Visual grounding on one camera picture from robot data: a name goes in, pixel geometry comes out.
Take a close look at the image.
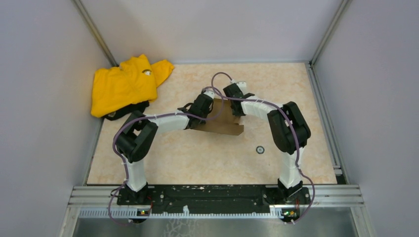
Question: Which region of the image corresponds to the brown cardboard box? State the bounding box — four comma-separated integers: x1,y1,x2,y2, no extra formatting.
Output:
193,98,244,136

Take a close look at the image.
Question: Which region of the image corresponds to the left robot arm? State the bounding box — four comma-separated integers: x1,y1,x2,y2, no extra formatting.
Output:
113,90,215,205

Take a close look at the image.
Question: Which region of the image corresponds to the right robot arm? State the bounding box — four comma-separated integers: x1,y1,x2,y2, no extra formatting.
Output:
223,82,311,203

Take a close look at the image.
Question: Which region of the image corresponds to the yellow shirt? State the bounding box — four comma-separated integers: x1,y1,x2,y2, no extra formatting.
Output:
90,54,175,118

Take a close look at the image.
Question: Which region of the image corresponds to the black garment under shirt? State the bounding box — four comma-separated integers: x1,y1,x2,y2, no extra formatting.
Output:
103,101,150,121

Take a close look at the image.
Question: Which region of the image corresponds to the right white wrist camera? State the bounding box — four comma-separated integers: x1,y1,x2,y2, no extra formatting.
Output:
235,81,247,90

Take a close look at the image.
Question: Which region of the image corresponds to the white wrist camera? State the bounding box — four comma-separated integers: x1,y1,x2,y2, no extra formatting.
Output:
235,81,247,90
203,90,215,100

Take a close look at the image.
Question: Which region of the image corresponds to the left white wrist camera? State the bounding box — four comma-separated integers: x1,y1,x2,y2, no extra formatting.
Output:
203,90,215,100

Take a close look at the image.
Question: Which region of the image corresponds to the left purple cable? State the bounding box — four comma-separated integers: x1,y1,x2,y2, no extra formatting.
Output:
108,86,225,226

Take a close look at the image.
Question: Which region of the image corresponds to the purple cable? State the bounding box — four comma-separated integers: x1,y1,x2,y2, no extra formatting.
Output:
210,72,316,225
108,86,225,226

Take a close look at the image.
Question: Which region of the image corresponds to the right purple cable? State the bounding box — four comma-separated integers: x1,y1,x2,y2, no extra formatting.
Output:
210,72,316,225

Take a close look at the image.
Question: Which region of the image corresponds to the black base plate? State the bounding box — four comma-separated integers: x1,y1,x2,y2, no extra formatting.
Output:
117,185,312,216

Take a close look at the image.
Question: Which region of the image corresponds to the aluminium frame rail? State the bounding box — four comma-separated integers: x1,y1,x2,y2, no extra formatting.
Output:
68,185,364,219

